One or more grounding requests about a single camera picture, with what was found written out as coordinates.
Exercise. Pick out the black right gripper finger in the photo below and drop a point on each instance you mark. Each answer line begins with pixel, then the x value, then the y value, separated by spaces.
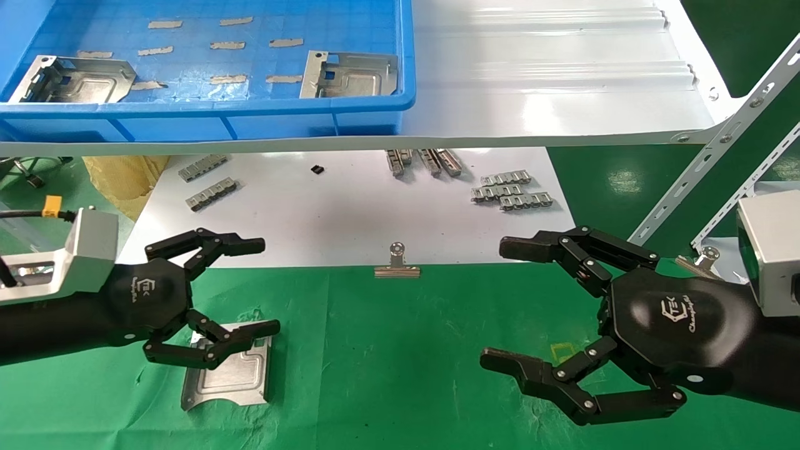
pixel 537 375
pixel 531 247

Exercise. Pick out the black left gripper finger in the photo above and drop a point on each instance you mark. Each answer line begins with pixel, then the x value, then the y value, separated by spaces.
pixel 240 245
pixel 250 333

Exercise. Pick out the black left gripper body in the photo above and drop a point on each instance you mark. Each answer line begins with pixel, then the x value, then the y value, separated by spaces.
pixel 147 300

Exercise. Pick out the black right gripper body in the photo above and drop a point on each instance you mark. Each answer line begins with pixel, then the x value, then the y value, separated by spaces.
pixel 675 325

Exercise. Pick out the stamped metal bracket part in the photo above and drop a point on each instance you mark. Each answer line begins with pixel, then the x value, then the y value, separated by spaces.
pixel 94 84
pixel 234 378
pixel 356 78

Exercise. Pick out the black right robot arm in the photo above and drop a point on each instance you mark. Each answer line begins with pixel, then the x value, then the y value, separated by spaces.
pixel 784 362

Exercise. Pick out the small grey metal clip strip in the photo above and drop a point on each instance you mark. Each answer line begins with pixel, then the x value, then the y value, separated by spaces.
pixel 202 167
pixel 211 194
pixel 526 200
pixel 506 178
pixel 492 193

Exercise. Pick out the silver binder clip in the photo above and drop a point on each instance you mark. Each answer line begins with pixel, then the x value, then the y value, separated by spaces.
pixel 706 256
pixel 397 270

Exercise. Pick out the white paper sheet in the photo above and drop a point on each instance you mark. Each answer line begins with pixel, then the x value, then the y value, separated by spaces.
pixel 312 219

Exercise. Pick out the beige plastic bag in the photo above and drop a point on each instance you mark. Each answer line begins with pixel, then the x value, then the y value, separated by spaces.
pixel 125 181

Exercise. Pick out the green table cloth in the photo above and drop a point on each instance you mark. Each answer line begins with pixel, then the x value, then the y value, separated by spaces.
pixel 406 375

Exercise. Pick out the white sheet metal shelf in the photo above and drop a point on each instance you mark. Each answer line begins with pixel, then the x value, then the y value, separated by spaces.
pixel 531 94

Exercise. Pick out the white slotted angle bar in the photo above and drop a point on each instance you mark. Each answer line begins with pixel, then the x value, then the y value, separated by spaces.
pixel 750 181
pixel 719 144

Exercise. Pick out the blue plastic bin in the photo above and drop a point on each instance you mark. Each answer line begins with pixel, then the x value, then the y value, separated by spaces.
pixel 350 122

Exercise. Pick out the beige tape strip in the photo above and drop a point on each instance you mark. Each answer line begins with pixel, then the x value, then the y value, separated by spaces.
pixel 228 79
pixel 155 50
pixel 284 79
pixel 286 42
pixel 236 21
pixel 165 24
pixel 227 45
pixel 94 54
pixel 148 85

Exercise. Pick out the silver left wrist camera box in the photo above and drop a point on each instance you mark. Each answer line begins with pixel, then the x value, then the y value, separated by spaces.
pixel 94 244

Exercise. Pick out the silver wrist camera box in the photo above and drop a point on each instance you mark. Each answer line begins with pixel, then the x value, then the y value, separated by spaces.
pixel 775 250
pixel 94 244

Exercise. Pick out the grey metal rail piece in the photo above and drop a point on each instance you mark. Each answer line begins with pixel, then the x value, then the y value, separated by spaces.
pixel 430 162
pixel 395 164
pixel 450 162
pixel 407 156

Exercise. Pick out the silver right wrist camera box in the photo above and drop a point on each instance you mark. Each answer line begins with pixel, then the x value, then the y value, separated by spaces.
pixel 775 250

